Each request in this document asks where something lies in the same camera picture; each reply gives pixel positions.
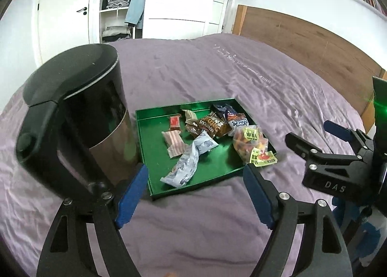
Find pink striped snack packet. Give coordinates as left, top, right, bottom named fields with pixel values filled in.
left=162, top=130, right=188, bottom=159

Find black and steel kettle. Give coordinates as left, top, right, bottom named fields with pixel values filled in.
left=16, top=44, right=141, bottom=202

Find white grey snack packet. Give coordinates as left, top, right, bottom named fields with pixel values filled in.
left=160, top=131, right=219, bottom=187

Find small beige snack wrapper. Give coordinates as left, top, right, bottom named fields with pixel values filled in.
left=181, top=109, right=198, bottom=123

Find blue cloth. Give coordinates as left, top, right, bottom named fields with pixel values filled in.
left=333, top=197, right=383, bottom=268

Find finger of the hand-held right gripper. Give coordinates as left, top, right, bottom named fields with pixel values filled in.
left=286, top=133, right=362, bottom=172
left=324, top=120, right=375, bottom=157

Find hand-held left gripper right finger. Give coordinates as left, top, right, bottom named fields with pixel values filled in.
left=243, top=164, right=354, bottom=277

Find dark blue snack packet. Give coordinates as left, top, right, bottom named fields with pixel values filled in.
left=212, top=104, right=238, bottom=120

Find small red snack packet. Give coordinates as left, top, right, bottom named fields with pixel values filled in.
left=168, top=115, right=182, bottom=131

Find brown snack packet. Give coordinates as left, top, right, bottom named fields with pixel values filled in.
left=185, top=112, right=232, bottom=139

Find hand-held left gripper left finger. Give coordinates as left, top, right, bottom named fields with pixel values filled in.
left=36, top=164, right=149, bottom=277

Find green tray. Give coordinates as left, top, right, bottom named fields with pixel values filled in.
left=135, top=97, right=278, bottom=202

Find dark clothes with white cords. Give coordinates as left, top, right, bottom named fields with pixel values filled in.
left=102, top=0, right=132, bottom=11

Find wooden headboard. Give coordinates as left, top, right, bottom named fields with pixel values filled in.
left=232, top=5, right=387, bottom=132

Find clear candy bag yellow label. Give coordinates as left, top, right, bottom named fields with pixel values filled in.
left=232, top=124, right=269, bottom=164
left=250, top=148, right=278, bottom=168

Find white door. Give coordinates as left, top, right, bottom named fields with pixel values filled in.
left=36, top=0, right=97, bottom=63

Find white folded laundry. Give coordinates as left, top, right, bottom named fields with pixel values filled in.
left=101, top=24, right=133, bottom=42

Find purple bed sheet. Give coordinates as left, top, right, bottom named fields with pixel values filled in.
left=0, top=33, right=366, bottom=277

